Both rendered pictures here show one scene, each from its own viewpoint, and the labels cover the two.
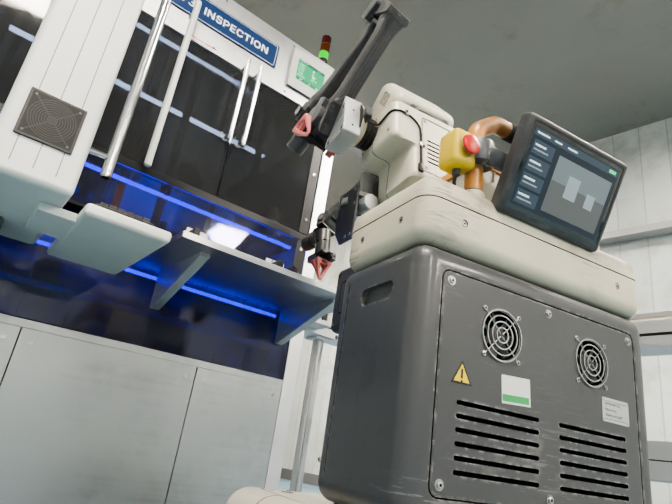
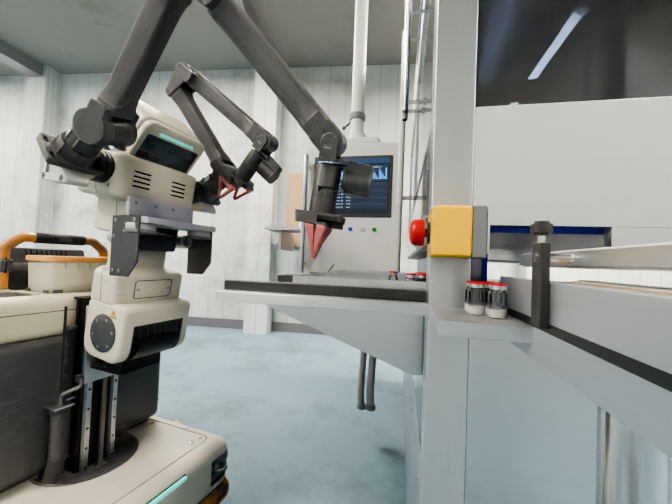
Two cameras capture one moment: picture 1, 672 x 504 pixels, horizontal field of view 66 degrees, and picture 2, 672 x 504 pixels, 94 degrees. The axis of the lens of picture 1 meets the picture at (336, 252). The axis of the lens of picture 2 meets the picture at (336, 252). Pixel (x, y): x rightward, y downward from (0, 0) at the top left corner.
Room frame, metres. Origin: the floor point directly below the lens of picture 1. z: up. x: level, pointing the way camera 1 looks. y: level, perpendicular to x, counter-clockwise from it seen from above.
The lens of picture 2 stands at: (2.35, -0.39, 0.95)
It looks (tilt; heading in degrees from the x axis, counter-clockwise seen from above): 2 degrees up; 137
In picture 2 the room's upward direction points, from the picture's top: 2 degrees clockwise
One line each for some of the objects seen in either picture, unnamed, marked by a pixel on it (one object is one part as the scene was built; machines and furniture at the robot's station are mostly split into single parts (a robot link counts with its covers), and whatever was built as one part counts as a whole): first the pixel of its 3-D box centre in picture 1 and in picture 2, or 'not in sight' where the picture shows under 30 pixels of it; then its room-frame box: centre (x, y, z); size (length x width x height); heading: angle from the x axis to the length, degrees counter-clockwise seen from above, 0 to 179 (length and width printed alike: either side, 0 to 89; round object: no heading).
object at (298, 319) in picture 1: (305, 323); (338, 333); (1.87, 0.07, 0.80); 0.34 x 0.03 x 0.13; 36
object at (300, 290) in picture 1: (249, 284); (359, 288); (1.73, 0.28, 0.87); 0.70 x 0.48 x 0.02; 126
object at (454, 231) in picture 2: not in sight; (453, 233); (2.13, 0.05, 1.00); 0.08 x 0.07 x 0.07; 36
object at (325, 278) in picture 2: not in sight; (381, 284); (1.88, 0.18, 0.90); 0.34 x 0.26 x 0.04; 36
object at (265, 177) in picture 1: (277, 156); (432, 47); (1.92, 0.31, 1.51); 0.43 x 0.01 x 0.59; 126
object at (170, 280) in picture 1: (177, 282); not in sight; (1.57, 0.48, 0.80); 0.34 x 0.03 x 0.13; 36
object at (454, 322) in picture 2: (310, 323); (484, 322); (2.17, 0.06, 0.87); 0.14 x 0.13 x 0.02; 36
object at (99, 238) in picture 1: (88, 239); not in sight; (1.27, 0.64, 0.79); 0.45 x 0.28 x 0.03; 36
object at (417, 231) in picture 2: not in sight; (421, 232); (2.09, 0.02, 0.99); 0.04 x 0.04 x 0.04; 36
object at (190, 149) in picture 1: (177, 104); (421, 123); (1.66, 0.68, 1.51); 0.47 x 0.01 x 0.59; 126
